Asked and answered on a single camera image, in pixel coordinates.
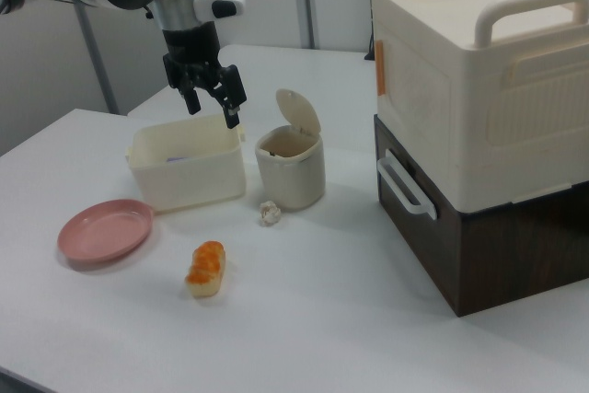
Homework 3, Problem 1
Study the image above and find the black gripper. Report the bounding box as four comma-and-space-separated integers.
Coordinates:
161, 23, 248, 130

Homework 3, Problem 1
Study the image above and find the white paper ball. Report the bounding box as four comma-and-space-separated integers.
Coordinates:
259, 200, 283, 227

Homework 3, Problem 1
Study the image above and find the cream trash bin flip lid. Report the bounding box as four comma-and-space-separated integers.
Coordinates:
275, 87, 322, 136

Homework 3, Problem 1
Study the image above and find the cream mini trash bin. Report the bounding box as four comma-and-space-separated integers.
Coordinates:
254, 125, 327, 209

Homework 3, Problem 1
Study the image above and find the cream plastic storage box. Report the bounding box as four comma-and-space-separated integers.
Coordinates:
126, 113, 248, 214

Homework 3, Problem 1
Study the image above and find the toy bread with orange topping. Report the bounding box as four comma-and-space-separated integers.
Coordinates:
184, 240, 228, 298

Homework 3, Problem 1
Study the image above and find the pink plastic plate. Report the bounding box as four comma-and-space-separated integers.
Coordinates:
57, 198, 155, 271

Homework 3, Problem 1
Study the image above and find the black stand pole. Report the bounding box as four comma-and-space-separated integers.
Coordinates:
364, 0, 379, 62

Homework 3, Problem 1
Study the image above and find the cream toy microwave box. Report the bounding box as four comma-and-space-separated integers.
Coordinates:
370, 0, 589, 211

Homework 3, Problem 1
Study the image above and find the dark brown drawer cabinet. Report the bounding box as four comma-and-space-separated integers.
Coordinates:
373, 114, 589, 318

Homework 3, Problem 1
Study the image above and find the orange door handle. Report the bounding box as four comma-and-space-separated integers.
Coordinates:
375, 40, 388, 98

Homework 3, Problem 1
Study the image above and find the white drawer handle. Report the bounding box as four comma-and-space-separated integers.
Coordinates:
375, 147, 438, 220

